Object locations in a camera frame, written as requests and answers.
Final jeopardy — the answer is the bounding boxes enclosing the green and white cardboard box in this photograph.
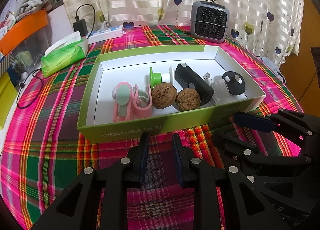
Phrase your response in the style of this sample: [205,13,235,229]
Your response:
[76,44,267,143]

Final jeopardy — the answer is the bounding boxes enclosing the green tissue pack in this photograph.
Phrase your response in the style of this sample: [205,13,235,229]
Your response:
[41,31,89,79]

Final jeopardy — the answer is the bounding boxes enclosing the clear plastic storage bin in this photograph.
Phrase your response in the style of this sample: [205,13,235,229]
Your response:
[0,23,50,78]

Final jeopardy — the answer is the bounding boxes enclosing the colourful paper packets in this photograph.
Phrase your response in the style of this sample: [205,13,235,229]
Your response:
[0,11,17,37]

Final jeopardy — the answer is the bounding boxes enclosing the black power adapter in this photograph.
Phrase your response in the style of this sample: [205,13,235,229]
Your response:
[73,19,88,39]

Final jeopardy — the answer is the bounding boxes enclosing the white power strip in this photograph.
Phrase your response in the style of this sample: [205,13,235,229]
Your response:
[87,25,126,44]

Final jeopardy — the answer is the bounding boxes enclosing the orange tray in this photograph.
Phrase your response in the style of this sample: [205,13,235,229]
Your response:
[0,10,49,54]

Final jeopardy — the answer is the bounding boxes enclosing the light blue cloth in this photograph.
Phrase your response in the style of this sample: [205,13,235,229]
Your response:
[256,54,284,73]

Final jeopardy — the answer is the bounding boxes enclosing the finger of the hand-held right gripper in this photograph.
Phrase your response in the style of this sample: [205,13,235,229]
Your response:
[234,109,320,138]
[212,131,313,170]

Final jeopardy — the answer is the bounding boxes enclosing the thin black cable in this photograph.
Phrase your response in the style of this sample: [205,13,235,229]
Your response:
[16,68,50,109]

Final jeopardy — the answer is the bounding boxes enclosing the green and white spool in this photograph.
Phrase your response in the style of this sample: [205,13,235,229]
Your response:
[149,66,175,90]

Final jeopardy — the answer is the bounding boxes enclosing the grey fan heater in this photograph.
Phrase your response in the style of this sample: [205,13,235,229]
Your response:
[190,0,230,44]

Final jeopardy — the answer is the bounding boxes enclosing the black adapter cable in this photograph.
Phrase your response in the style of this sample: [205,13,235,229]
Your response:
[75,4,96,36]

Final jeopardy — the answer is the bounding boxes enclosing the striped box lid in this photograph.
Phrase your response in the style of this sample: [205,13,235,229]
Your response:
[0,54,15,81]

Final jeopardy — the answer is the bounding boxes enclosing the white cloth bundle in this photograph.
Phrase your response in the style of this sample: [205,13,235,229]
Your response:
[17,0,49,17]

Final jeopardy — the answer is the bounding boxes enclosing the black handheld device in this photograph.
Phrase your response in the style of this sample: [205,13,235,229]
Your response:
[174,63,215,108]

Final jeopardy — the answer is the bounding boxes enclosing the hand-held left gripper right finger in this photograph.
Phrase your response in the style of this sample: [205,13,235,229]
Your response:
[172,134,294,230]

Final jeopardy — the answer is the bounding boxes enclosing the brown walnut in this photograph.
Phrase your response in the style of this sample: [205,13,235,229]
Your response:
[175,88,201,112]
[151,83,178,109]

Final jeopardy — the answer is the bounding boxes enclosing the black round magnetic holder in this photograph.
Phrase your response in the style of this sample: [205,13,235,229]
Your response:
[222,71,246,96]

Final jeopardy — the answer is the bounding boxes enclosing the pink clip with silver knob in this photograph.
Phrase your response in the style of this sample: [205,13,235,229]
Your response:
[112,82,132,122]

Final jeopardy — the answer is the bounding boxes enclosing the yellow box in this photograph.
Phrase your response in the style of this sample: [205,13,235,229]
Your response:
[0,73,19,130]

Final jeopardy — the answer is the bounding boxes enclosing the orange wooden wardrobe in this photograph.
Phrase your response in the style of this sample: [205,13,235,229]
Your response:
[280,0,320,111]

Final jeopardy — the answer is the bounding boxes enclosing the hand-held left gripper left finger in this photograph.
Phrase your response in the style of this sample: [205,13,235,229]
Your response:
[30,132,150,230]

